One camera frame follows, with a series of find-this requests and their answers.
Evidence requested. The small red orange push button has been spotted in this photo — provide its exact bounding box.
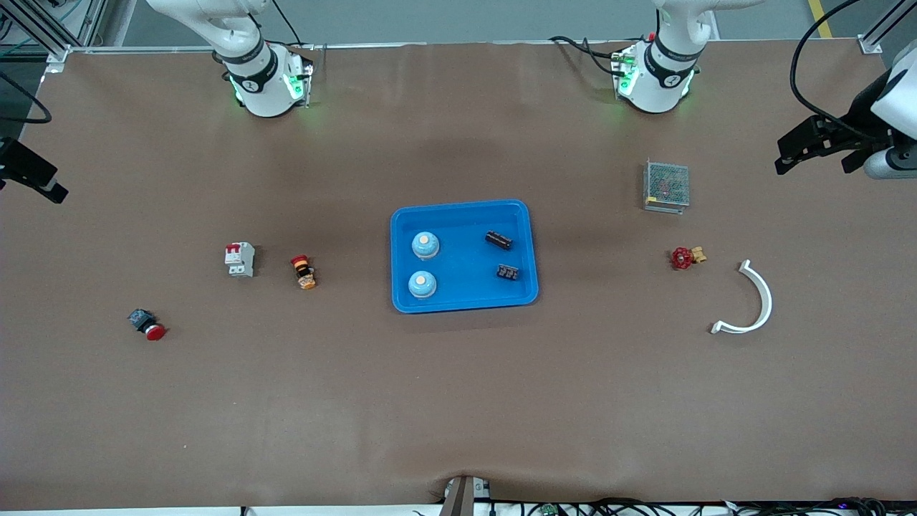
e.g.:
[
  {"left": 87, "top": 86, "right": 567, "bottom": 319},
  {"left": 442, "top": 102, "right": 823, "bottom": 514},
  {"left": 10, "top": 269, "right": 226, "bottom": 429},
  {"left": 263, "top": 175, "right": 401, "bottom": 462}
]
[{"left": 291, "top": 254, "right": 318, "bottom": 291}]

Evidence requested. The black right base cable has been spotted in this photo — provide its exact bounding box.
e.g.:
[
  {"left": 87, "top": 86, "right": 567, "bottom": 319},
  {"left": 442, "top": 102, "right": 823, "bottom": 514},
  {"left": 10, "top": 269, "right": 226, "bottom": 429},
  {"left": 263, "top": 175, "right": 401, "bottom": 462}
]
[{"left": 269, "top": 0, "right": 302, "bottom": 45}]

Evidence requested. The brown table mat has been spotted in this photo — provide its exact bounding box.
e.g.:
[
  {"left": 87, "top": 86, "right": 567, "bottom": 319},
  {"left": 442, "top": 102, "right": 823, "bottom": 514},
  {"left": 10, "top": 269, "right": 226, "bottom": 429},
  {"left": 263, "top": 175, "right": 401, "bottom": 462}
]
[{"left": 0, "top": 39, "right": 917, "bottom": 511}]

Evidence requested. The grey metal post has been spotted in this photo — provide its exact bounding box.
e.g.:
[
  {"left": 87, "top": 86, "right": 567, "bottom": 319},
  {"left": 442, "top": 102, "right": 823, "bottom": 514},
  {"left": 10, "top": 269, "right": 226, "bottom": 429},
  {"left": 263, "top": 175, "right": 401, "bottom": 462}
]
[{"left": 438, "top": 474, "right": 494, "bottom": 516}]

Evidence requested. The black cable bundle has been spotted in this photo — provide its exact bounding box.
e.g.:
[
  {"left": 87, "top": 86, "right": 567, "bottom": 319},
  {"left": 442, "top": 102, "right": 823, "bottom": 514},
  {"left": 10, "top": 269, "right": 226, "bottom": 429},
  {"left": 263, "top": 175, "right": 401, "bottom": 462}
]
[{"left": 494, "top": 497, "right": 889, "bottom": 516}]

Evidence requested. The red mushroom push button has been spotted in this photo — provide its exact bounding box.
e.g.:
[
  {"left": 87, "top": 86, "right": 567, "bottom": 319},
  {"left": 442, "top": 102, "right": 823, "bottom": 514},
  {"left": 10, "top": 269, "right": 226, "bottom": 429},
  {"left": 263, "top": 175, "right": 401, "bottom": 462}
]
[{"left": 128, "top": 308, "right": 168, "bottom": 342}]

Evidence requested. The blue plastic tray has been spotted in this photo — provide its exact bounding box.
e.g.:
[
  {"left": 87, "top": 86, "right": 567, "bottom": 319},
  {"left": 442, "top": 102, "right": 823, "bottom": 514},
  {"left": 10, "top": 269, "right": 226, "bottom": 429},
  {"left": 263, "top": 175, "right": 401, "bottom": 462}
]
[{"left": 390, "top": 199, "right": 539, "bottom": 315}]

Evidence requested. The black left base cable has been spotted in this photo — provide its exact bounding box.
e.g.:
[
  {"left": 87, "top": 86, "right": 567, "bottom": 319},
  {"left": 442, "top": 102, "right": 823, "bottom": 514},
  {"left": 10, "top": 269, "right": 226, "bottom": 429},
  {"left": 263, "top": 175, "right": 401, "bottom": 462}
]
[{"left": 550, "top": 34, "right": 624, "bottom": 76}]

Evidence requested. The metal mesh power supply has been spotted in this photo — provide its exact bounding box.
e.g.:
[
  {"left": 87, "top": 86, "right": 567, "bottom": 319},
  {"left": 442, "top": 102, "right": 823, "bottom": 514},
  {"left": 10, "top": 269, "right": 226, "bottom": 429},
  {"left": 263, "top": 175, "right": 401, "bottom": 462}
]
[{"left": 643, "top": 159, "right": 691, "bottom": 215}]

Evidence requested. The white curved plastic bracket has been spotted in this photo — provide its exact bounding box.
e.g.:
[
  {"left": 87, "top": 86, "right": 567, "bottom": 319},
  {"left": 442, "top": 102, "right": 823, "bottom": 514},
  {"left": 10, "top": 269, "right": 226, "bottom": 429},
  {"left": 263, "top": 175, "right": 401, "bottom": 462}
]
[{"left": 709, "top": 259, "right": 774, "bottom": 335}]

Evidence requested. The aluminium frame profile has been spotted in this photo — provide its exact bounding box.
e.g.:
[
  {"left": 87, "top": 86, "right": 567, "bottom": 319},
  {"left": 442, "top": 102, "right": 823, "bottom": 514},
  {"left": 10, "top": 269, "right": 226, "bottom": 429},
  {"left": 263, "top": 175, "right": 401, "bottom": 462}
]
[
  {"left": 0, "top": 0, "right": 108, "bottom": 62},
  {"left": 860, "top": 0, "right": 911, "bottom": 54}
]

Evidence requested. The black base cable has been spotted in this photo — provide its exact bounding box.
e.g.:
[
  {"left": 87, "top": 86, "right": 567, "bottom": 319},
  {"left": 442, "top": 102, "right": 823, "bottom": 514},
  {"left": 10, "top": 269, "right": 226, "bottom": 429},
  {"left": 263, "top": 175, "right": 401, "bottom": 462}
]
[
  {"left": 269, "top": 0, "right": 302, "bottom": 45},
  {"left": 550, "top": 34, "right": 624, "bottom": 76}
]

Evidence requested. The white circuit breaker red switch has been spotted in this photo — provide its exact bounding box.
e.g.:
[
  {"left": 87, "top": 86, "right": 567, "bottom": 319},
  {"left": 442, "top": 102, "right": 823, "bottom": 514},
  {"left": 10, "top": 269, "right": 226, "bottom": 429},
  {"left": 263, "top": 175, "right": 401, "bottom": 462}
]
[{"left": 224, "top": 242, "right": 256, "bottom": 279}]

